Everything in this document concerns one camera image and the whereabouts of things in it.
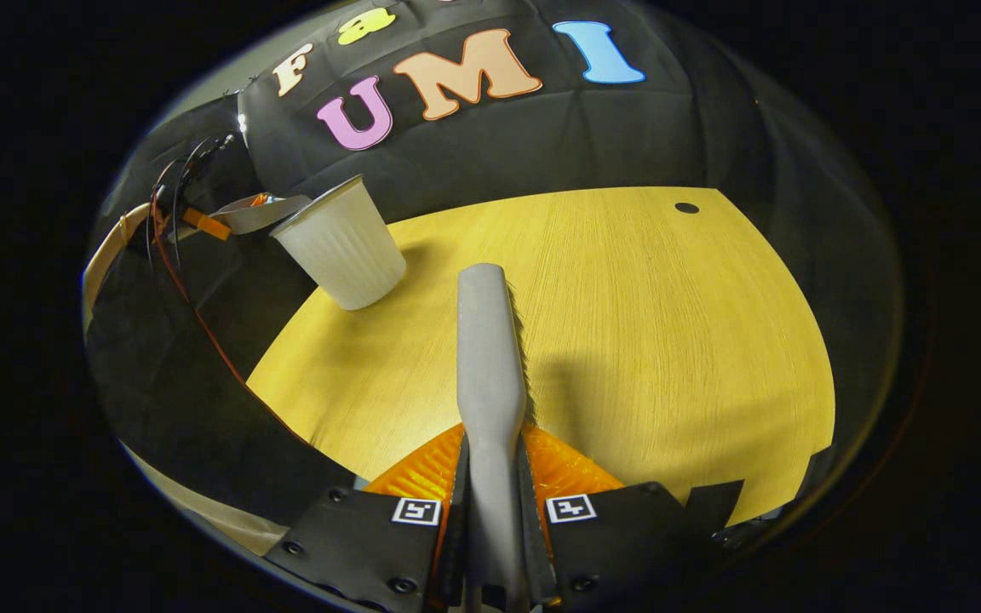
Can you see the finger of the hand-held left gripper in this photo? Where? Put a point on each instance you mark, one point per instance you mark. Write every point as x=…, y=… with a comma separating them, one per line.
x=208, y=225

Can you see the small grey dustpan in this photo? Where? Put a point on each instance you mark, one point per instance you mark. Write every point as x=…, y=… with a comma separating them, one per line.
x=252, y=217

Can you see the small grey broom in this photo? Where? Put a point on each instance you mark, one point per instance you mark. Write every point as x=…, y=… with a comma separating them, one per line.
x=490, y=358

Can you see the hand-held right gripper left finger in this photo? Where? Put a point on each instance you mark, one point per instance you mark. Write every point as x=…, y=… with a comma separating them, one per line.
x=454, y=545

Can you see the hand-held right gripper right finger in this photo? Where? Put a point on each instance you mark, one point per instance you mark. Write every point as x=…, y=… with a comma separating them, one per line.
x=535, y=545

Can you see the white plastic garbage bin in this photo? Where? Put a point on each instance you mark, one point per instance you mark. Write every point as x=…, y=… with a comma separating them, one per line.
x=346, y=247

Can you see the wooden desktop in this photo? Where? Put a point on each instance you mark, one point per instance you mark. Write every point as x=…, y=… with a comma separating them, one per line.
x=669, y=340

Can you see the black backdrop cloth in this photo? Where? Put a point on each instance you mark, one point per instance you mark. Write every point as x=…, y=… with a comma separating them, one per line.
x=499, y=145

